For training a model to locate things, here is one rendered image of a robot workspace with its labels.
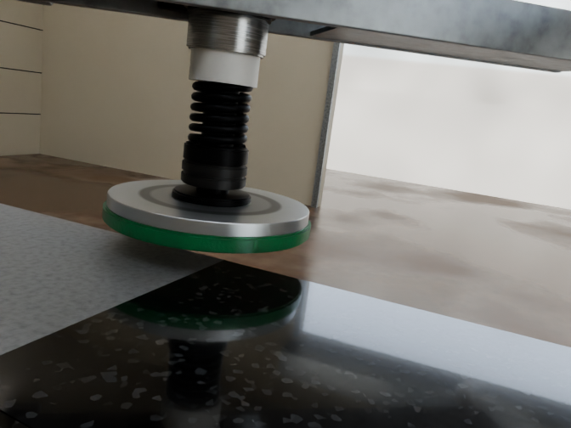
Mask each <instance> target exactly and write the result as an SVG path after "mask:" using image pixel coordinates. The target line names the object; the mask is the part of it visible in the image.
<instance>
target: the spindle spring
mask: <svg viewBox="0 0 571 428"><path fill-rule="evenodd" d="M192 88H193V89H194V90H196V91H199V92H196V93H192V94H191V98H192V99H193V100H194V101H197V102H201V103H193V104H191V105H190V108H191V109H192V110H194V111H198V112H202V113H203V111H210V112H223V113H237V115H214V114H202V113H191V114H190V115H189V118H190V119H191V120H192V121H198V122H203V121H204V122H216V123H233V124H236V126H221V125H208V124H198V123H191V124H189V130H190V131H193V132H209V133H222V134H234V136H214V135H204V134H198V133H190V134H189V135H188V140H189V141H191V142H197V143H206V144H233V145H234V146H237V147H241V148H245V147H246V146H245V145H244V142H246V141H247V136H246V135H245V132H247V131H248V129H249V128H248V126H247V125H246V124H244V123H247V122H248V121H249V120H250V117H249V116H248V115H247V114H245V113H247V112H249V111H250V110H251V107H250V105H249V104H245V103H249V102H250V101H252V96H251V95H250V94H248V93H249V92H251V91H252V89H253V87H247V86H241V85H235V84H229V83H222V82H204V81H198V82H194V83H193V84H192ZM205 90H216V91H228V92H240V94H232V93H205ZM204 100H206V101H220V102H234V103H238V104H212V103H204Z"/></svg>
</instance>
